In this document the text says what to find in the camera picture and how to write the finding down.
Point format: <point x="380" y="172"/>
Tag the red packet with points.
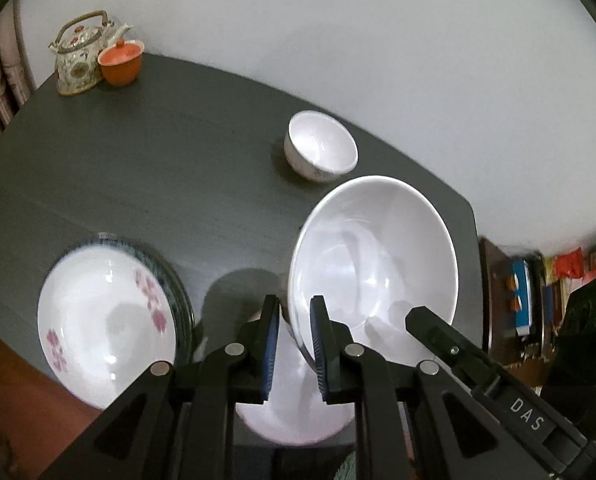
<point x="568" y="264"/>

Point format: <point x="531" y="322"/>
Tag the blue box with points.
<point x="521" y="300"/>

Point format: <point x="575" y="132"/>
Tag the orange lidded cup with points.
<point x="120" y="65"/>

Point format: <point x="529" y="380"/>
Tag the pale ribbed furniture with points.
<point x="0" y="85"/>

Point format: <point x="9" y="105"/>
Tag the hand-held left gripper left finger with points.
<point x="273" y="355"/>

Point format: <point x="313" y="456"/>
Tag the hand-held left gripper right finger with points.
<point x="320" y="355"/>

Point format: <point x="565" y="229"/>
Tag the white bowl with blue cartoon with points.
<point x="372" y="250"/>

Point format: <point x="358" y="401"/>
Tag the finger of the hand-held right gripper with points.
<point x="442" y="342"/>

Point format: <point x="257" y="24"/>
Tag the dark wooden shelf cabinet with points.
<point x="497" y="300"/>

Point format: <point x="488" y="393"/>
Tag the white plate with pink flowers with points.
<point x="103" y="320"/>

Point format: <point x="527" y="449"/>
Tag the white bowl with grey print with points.
<point x="323" y="140"/>

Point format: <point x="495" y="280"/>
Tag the pink bowl with white inside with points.
<point x="288" y="415"/>

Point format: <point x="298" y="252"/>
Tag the floral ceramic teapot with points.
<point x="78" y="62"/>

